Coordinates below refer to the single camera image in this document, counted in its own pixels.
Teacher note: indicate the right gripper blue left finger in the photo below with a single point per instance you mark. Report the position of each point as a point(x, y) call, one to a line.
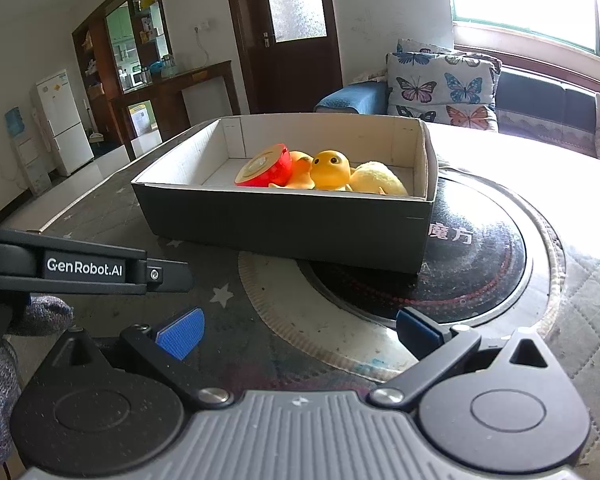
point(180, 332)

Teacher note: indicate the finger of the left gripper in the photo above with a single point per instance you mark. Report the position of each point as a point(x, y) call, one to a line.
point(168, 276)

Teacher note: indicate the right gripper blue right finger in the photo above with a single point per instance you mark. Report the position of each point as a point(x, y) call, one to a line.
point(441, 353)

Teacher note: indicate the red yellow round toy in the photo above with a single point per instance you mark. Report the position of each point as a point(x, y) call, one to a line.
point(272, 166)

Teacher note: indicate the orange rubber duck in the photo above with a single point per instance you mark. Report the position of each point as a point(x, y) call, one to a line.
point(300, 178)
point(331, 171)

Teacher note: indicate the yellow plush duck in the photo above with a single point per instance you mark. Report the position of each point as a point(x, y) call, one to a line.
point(376, 178)

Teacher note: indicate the left hand grey knit glove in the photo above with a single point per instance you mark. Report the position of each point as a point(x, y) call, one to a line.
point(41, 316)

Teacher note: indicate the water dispenser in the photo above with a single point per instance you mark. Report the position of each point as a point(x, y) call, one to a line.
point(31, 160)

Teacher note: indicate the round black induction cooktop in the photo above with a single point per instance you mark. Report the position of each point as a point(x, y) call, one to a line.
point(492, 262)

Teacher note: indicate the white refrigerator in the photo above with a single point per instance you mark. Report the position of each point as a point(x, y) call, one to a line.
point(61, 125)

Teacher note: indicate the white cardboard box black outside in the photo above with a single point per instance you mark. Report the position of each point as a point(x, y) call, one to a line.
point(189, 192)

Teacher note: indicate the dark wooden console table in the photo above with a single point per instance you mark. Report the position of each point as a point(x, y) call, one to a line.
point(166, 95)

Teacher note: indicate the grey quilted star cover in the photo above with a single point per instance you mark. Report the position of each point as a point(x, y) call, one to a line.
point(512, 413)

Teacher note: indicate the dark wooden shelf cabinet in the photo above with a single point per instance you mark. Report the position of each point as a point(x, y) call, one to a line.
point(115, 46)

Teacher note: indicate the blue sofa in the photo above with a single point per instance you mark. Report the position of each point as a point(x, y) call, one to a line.
point(523, 104)

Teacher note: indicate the butterfly print pillow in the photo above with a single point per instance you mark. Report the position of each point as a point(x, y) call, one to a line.
point(450, 88)

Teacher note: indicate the dark wooden door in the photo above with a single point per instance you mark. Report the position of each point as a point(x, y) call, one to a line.
point(288, 50)

